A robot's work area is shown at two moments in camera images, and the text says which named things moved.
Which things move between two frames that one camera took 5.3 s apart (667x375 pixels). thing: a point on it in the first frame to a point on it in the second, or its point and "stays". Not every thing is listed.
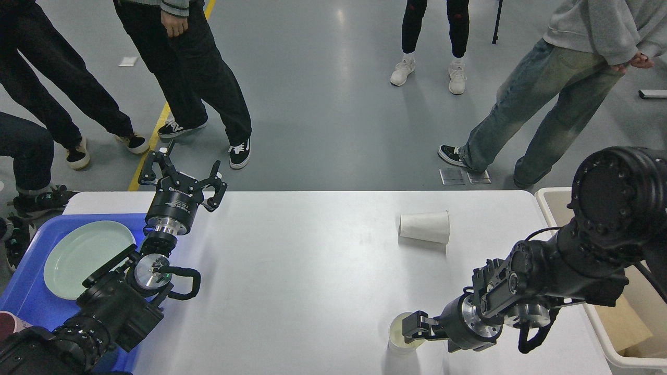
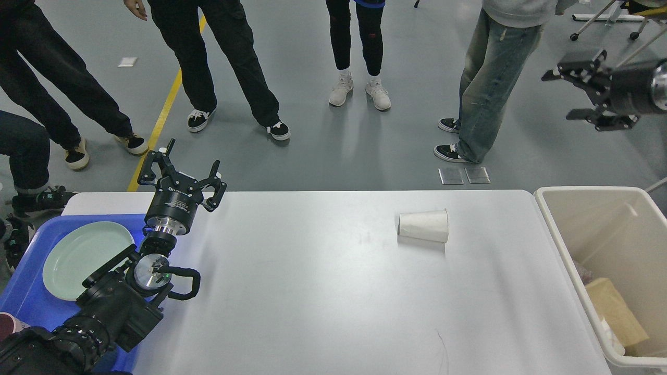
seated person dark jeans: [31, 145] stays
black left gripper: [173, 207] stays
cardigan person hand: [175, 25] to [137, 7]
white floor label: [127, 61] stays
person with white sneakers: [458, 12] to [370, 14]
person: [181, 52] to [181, 21]
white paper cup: [431, 226] stays
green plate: [78, 250] stays
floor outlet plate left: [452, 177] stays
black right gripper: [462, 325] to [633, 91]
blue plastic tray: [26, 291] stays
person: [579, 63] to [503, 45]
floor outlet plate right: [481, 177] stays
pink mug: [10, 324] stays
